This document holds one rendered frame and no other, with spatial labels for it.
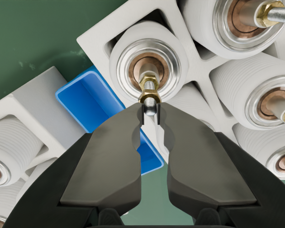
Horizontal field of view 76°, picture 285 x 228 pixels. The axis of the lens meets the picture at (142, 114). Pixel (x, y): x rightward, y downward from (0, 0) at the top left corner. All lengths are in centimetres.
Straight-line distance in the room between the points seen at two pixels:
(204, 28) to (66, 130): 33
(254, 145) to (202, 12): 23
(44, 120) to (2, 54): 25
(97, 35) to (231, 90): 20
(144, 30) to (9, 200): 43
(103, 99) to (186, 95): 28
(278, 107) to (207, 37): 12
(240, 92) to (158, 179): 52
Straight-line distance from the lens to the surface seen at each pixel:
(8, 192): 52
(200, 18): 23
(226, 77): 30
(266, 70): 27
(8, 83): 61
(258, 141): 35
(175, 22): 28
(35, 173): 45
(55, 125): 42
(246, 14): 22
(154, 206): 85
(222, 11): 22
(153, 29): 22
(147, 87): 17
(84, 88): 51
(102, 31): 29
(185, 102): 27
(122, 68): 22
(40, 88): 44
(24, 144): 39
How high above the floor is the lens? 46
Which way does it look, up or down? 60 degrees down
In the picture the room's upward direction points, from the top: 179 degrees counter-clockwise
